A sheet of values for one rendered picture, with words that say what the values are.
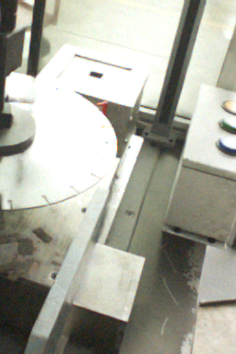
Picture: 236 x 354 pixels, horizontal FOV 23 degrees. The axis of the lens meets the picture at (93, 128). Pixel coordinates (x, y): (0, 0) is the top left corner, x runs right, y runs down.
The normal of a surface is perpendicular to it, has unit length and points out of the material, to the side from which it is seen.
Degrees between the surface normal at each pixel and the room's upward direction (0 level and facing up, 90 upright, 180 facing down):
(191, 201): 90
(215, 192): 90
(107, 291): 0
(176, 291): 0
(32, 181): 0
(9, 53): 90
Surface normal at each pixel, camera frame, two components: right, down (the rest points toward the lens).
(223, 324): 0.16, -0.84
